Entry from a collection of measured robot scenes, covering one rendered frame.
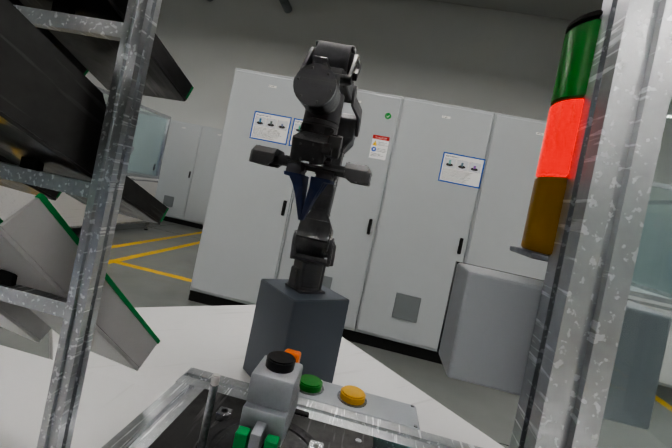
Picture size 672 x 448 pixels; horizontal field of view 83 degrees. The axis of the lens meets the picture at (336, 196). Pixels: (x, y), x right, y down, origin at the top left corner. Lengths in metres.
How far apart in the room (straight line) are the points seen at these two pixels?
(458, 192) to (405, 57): 5.39
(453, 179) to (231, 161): 2.03
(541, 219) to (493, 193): 3.25
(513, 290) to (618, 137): 0.11
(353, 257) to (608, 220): 3.22
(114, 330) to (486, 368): 0.42
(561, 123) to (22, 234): 0.43
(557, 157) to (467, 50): 8.42
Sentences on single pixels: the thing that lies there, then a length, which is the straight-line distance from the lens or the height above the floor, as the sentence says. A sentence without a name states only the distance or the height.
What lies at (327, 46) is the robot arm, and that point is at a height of 1.49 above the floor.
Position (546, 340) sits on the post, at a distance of 0.26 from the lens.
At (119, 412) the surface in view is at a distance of 0.77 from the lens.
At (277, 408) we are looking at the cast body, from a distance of 0.42.
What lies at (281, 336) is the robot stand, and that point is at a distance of 0.77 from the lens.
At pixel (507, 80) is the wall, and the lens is 8.67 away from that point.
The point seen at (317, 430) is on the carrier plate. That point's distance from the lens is 0.57.
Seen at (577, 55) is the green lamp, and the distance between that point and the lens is 0.30.
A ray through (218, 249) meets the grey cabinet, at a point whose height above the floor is 0.54.
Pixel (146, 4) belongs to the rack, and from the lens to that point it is 0.44.
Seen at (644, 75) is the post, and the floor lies 1.37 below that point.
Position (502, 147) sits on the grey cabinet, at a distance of 3.58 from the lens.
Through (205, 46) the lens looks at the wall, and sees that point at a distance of 9.45.
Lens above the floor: 1.27
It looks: level
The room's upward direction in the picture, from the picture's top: 12 degrees clockwise
